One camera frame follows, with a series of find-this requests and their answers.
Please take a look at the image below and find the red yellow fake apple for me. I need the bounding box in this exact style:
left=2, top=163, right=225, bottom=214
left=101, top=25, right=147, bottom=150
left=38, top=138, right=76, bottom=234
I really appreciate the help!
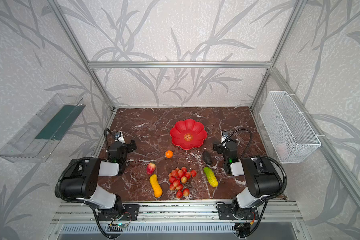
left=146, top=163, right=156, bottom=175

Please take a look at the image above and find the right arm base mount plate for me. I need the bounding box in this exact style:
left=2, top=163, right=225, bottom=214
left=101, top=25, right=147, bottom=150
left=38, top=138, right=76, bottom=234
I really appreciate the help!
left=215, top=202, right=259, bottom=222

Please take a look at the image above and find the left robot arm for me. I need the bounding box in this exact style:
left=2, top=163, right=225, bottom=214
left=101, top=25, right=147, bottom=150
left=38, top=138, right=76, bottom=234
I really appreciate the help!
left=55, top=140, right=137, bottom=213

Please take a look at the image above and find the clear plastic wall shelf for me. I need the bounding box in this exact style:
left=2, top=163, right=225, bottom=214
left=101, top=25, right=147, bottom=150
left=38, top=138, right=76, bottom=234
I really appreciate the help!
left=0, top=94, right=86, bottom=163

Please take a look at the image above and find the small orange fake fruit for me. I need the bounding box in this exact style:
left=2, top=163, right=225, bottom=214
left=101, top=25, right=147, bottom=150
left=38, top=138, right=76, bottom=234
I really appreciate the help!
left=165, top=151, right=174, bottom=159

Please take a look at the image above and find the green circuit board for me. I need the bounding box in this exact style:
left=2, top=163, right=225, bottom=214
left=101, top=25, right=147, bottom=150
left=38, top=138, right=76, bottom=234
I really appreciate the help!
left=107, top=223, right=129, bottom=232

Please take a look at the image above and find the red flower-shaped fruit bowl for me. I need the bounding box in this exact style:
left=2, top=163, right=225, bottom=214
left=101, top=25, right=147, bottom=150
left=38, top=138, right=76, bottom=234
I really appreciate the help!
left=170, top=119, right=208, bottom=150

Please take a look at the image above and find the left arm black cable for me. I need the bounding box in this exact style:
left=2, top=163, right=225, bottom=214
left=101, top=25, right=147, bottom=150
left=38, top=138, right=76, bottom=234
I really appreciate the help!
left=104, top=128, right=118, bottom=151

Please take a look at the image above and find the yellow fake squash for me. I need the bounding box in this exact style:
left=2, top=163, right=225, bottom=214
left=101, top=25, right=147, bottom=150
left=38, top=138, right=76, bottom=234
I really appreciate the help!
left=150, top=175, right=163, bottom=198

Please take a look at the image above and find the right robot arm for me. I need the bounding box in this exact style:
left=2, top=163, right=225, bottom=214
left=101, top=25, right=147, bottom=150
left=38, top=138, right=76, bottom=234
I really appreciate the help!
left=213, top=141, right=288, bottom=215

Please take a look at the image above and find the red fake grape bunch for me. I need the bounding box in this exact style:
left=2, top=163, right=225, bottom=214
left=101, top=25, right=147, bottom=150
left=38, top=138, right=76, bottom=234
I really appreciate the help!
left=168, top=167, right=198, bottom=199

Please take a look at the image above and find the white wire mesh basket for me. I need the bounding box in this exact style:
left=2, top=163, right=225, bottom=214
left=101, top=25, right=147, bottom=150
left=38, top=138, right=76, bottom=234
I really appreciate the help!
left=260, top=91, right=321, bottom=164

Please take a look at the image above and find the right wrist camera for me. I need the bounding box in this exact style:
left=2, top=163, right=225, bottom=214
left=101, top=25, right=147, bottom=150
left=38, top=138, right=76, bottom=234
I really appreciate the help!
left=221, top=131, right=230, bottom=143

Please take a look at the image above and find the dark fake avocado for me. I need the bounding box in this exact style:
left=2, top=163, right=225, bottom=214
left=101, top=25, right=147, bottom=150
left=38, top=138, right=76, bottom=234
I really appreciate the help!
left=202, top=151, right=213, bottom=166

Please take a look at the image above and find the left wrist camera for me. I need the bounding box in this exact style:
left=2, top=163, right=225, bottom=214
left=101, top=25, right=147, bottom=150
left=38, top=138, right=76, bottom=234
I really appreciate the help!
left=114, top=131, right=126, bottom=144

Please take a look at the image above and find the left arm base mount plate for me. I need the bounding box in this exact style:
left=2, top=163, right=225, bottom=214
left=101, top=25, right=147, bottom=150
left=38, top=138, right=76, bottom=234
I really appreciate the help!
left=97, top=204, right=140, bottom=221

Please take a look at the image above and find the green yellow fake cucumber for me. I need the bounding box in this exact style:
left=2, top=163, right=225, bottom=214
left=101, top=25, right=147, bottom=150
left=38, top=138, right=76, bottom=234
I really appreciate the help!
left=203, top=167, right=219, bottom=188

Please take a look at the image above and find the aluminium front rail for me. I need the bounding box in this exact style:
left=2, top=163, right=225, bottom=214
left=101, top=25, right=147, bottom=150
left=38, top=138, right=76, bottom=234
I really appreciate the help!
left=51, top=199, right=304, bottom=224

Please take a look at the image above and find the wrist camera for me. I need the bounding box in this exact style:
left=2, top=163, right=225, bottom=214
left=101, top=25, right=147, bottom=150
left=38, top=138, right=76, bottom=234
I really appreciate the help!
left=221, top=131, right=230, bottom=143
left=114, top=131, right=126, bottom=144

